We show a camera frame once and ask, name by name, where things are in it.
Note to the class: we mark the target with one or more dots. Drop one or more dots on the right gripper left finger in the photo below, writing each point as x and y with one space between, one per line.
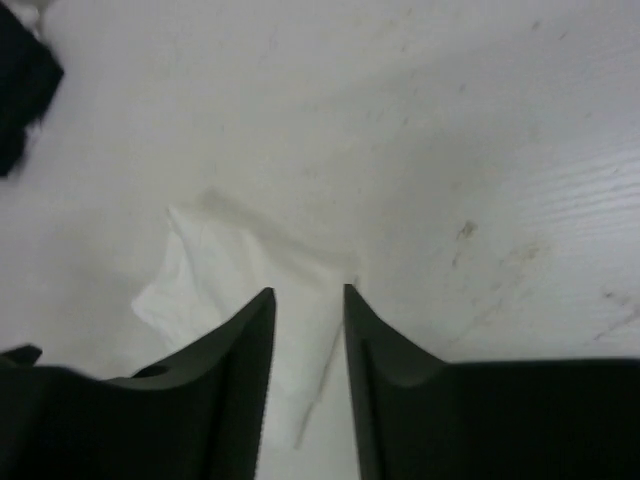
196 414

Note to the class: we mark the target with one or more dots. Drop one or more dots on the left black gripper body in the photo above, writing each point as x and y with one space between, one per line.
23 356

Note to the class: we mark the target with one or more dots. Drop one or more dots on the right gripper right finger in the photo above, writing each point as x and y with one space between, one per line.
419 417

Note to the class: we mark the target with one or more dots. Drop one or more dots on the folded black tank top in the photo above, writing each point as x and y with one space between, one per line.
30 77

